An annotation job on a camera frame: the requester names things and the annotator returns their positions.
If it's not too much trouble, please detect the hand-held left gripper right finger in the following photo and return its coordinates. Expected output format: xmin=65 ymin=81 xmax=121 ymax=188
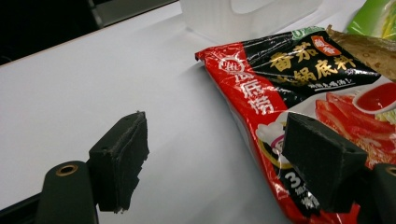
xmin=281 ymin=111 xmax=369 ymax=215

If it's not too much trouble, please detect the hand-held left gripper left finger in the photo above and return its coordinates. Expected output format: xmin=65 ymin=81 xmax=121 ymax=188
xmin=88 ymin=110 xmax=150 ymax=215

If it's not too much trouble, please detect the red and black sauce packet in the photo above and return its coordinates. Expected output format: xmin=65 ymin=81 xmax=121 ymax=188
xmin=194 ymin=26 xmax=396 ymax=224

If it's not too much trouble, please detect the white plastic container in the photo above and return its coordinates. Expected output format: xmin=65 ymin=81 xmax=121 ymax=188
xmin=178 ymin=0 xmax=325 ymax=45

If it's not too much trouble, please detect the brown food packet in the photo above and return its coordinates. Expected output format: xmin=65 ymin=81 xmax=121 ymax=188
xmin=325 ymin=24 xmax=396 ymax=84

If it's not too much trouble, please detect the grey metal bar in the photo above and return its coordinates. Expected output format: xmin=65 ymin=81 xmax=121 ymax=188
xmin=90 ymin=0 xmax=179 ymax=29

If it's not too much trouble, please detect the green vegetable packet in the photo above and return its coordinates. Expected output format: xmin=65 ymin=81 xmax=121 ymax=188
xmin=346 ymin=0 xmax=396 ymax=41

